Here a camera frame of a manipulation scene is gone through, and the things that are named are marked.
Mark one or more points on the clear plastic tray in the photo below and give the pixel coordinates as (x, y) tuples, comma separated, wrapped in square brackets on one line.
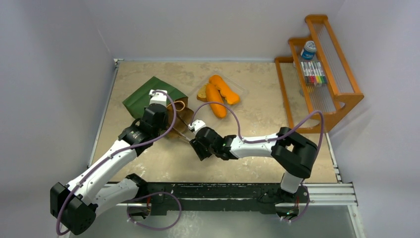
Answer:
[(202, 110)]

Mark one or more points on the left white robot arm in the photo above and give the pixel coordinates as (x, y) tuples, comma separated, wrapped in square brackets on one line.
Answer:
[(76, 204)]

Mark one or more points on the orange wooden shelf rack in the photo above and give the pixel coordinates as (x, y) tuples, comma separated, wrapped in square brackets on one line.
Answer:
[(336, 99)]

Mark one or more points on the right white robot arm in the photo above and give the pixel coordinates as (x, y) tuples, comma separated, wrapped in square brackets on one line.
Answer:
[(294, 152)]

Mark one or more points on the aluminium frame rail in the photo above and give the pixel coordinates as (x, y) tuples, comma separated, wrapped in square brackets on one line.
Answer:
[(334, 193)]

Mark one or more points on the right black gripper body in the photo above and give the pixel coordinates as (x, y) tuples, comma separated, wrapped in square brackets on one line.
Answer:
[(196, 142)]

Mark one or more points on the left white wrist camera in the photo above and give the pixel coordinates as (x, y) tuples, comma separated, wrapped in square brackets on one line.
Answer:
[(158, 97)]

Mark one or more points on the metal tongs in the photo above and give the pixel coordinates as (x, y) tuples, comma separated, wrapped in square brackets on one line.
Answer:
[(180, 130)]

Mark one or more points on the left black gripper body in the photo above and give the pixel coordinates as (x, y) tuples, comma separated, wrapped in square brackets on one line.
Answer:
[(162, 127)]

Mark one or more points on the blue white jar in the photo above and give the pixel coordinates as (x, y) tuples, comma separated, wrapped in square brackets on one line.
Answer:
[(309, 50)]

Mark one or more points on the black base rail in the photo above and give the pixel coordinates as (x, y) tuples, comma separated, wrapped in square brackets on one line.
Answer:
[(147, 207)]

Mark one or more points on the green paper bag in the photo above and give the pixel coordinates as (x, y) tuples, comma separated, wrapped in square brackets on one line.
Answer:
[(177, 102)]

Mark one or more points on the coloured marker set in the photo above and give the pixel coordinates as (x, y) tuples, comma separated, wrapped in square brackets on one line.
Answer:
[(313, 73)]

